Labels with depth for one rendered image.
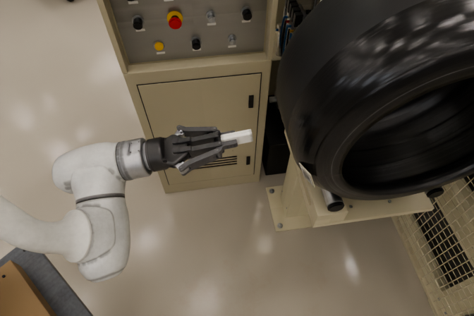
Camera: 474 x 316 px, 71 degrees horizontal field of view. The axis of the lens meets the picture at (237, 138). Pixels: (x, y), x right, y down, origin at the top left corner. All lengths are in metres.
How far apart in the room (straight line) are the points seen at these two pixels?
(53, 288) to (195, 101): 0.79
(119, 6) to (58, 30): 2.21
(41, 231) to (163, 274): 1.17
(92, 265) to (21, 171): 1.69
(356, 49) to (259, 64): 0.73
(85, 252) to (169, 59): 0.79
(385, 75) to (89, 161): 0.59
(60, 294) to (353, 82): 1.00
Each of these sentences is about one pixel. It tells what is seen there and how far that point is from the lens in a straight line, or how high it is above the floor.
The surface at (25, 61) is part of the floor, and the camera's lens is 3.16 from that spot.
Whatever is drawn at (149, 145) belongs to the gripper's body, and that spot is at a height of 1.13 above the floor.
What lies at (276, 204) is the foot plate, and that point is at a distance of 1.91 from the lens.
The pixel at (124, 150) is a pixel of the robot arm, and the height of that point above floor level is 1.12.
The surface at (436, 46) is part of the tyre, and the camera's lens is 0.59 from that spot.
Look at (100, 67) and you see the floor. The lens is 2.84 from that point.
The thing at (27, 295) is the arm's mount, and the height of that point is 0.72.
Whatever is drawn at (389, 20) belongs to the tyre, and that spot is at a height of 1.40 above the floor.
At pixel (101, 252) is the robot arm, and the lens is 0.74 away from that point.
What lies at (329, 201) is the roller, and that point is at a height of 0.91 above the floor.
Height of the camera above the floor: 1.71
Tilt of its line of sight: 52 degrees down
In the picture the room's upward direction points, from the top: straight up
